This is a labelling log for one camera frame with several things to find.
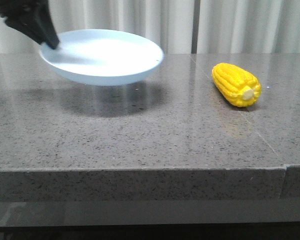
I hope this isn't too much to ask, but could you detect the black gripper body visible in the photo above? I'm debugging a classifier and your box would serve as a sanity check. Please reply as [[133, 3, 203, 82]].
[[0, 0, 38, 19]]

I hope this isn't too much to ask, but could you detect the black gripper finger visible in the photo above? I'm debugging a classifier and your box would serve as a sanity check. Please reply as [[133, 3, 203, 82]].
[[4, 13, 47, 45], [34, 0, 60, 49]]

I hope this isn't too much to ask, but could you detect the light blue round plate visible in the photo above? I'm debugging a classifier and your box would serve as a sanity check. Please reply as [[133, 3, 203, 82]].
[[39, 29, 164, 86]]

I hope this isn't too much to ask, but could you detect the yellow toy corn cob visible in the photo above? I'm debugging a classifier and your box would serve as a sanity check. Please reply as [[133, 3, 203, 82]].
[[211, 62, 262, 108]]

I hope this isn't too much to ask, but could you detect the white pleated curtain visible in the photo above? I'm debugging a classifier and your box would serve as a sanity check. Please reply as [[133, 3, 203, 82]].
[[0, 0, 300, 55]]

